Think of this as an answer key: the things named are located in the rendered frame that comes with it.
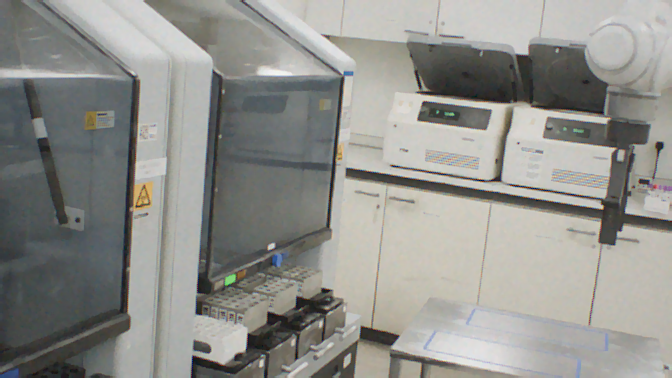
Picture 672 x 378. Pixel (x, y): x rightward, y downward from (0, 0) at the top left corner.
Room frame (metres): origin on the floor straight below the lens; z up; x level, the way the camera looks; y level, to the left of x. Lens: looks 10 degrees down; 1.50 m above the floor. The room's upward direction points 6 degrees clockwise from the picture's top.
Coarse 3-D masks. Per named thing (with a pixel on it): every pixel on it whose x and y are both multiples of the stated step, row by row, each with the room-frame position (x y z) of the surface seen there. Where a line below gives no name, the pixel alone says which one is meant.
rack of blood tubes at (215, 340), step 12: (204, 324) 1.69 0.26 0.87; (216, 324) 1.70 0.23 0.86; (228, 324) 1.70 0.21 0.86; (204, 336) 1.62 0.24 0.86; (216, 336) 1.63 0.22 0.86; (228, 336) 1.63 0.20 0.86; (240, 336) 1.66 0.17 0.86; (204, 348) 1.70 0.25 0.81; (216, 348) 1.61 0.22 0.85; (228, 348) 1.62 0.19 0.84; (240, 348) 1.67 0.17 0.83; (216, 360) 1.61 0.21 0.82
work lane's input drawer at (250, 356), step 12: (192, 360) 1.62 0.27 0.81; (204, 360) 1.61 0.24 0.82; (240, 360) 1.63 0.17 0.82; (252, 360) 1.66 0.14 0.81; (264, 360) 1.69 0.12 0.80; (192, 372) 1.61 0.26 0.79; (204, 372) 1.60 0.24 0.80; (216, 372) 1.59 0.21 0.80; (228, 372) 1.59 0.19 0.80; (240, 372) 1.60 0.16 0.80; (252, 372) 1.65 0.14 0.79
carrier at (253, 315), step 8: (248, 304) 1.80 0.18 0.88; (256, 304) 1.81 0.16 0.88; (264, 304) 1.84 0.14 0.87; (240, 312) 1.76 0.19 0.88; (248, 312) 1.77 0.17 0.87; (256, 312) 1.80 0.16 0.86; (264, 312) 1.84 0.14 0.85; (240, 320) 1.76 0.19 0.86; (248, 320) 1.77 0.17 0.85; (256, 320) 1.81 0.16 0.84; (264, 320) 1.85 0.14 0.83; (248, 328) 1.77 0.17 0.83; (256, 328) 1.81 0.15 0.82
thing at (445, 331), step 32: (416, 320) 1.99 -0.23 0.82; (448, 320) 2.01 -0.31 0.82; (480, 320) 2.03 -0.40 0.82; (512, 320) 2.06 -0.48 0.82; (544, 320) 2.09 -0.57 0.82; (416, 352) 1.77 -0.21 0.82; (448, 352) 1.79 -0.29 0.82; (480, 352) 1.80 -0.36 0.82; (512, 352) 1.83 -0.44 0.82; (544, 352) 1.85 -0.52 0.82; (576, 352) 1.87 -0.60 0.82; (608, 352) 1.89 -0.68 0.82; (640, 352) 1.91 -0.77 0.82
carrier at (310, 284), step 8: (312, 272) 2.11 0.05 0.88; (320, 272) 2.12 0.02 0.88; (304, 280) 2.04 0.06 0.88; (312, 280) 2.08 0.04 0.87; (320, 280) 2.13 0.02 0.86; (304, 288) 2.04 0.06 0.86; (312, 288) 2.09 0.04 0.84; (320, 288) 2.13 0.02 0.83; (304, 296) 2.04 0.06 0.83; (312, 296) 2.09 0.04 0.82
